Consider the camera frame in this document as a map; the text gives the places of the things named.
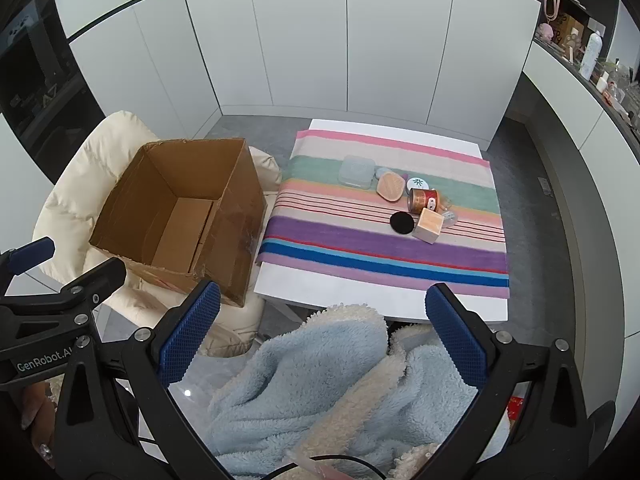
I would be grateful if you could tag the light blue fleece robe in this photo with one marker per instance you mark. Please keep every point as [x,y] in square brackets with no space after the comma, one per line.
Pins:
[310,385]

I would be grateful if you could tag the black round disc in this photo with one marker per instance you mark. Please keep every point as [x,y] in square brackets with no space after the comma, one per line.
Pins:
[402,223]

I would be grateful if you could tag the black glass panel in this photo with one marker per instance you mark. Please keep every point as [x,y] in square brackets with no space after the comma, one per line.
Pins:
[35,85]

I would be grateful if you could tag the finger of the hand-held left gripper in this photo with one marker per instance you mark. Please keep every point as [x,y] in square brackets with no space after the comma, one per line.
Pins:
[31,255]
[85,282]

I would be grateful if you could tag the red packet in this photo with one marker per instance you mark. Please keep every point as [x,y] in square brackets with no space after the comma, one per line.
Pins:
[516,406]

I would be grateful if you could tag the wooden block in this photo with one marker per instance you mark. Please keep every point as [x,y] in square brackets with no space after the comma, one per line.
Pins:
[429,225]

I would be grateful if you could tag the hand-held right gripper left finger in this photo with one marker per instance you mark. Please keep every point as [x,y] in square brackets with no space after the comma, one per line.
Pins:
[192,330]

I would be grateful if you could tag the striped cloth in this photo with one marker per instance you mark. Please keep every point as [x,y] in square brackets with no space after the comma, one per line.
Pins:
[325,230]

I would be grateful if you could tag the pink slipper sole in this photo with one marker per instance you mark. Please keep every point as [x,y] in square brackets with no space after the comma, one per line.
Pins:
[391,187]

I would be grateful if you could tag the person's left hand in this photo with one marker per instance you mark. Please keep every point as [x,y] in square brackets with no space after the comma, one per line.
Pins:
[40,425]

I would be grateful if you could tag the white table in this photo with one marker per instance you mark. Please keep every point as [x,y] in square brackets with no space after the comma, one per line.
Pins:
[350,299]

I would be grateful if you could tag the small pink plush toy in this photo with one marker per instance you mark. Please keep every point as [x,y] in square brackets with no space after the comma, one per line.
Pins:
[545,32]

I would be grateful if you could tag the cream padded armchair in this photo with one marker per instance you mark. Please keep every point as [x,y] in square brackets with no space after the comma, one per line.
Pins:
[85,170]

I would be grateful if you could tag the small clear jar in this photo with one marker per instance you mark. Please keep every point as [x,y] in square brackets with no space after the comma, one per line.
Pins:
[449,219]

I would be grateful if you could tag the brown paw print box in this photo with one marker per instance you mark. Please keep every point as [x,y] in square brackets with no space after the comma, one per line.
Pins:
[569,30]

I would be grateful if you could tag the red gold can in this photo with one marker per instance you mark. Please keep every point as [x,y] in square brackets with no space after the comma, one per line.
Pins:
[425,201]

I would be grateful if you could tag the clear plastic box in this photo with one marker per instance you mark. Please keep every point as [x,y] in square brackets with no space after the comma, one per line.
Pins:
[356,171]

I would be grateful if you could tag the brown cardboard box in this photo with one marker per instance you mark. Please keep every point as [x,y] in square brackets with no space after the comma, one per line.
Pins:
[200,180]

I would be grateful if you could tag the white bottle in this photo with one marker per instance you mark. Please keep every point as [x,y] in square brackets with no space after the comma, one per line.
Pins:
[591,55]

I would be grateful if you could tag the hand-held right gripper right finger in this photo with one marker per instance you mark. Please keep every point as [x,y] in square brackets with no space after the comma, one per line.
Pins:
[455,335]

